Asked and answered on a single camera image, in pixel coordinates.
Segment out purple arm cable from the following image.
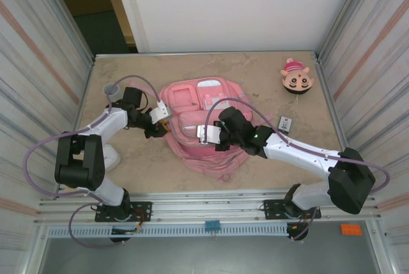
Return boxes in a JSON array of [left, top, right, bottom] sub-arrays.
[[24, 75, 162, 248], [204, 97, 390, 243]]

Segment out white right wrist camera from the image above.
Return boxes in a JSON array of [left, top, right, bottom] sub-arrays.
[[195, 123, 224, 145]]

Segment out white slotted cable tray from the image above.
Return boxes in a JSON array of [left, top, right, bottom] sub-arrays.
[[47, 224, 290, 238]]

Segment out pink backpack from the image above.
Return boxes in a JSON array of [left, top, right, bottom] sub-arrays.
[[158, 77, 274, 183]]

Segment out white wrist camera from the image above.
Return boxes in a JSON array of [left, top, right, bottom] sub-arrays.
[[195, 123, 224, 145], [149, 98, 173, 125]]

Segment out pink cartoon plush toy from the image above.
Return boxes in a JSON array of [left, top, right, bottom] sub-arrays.
[[280, 57, 316, 104]]

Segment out clear plastic box white card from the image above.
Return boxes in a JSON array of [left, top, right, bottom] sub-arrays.
[[276, 116, 294, 134]]

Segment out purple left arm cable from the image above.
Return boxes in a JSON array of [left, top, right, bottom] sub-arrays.
[[24, 75, 162, 248]]

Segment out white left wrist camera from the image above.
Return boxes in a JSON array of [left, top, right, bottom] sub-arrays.
[[149, 98, 173, 125]]

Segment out aluminium frame rail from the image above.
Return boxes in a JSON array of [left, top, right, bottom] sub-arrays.
[[37, 190, 383, 224]]

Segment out grey cup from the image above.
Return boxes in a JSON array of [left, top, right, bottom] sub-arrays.
[[102, 82, 125, 105]]

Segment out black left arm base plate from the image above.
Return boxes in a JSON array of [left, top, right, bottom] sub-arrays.
[[95, 201, 153, 223]]

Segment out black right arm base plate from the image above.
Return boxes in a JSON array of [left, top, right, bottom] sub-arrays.
[[262, 199, 321, 220]]

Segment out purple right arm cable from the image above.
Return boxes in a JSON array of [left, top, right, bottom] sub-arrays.
[[204, 97, 390, 243]]

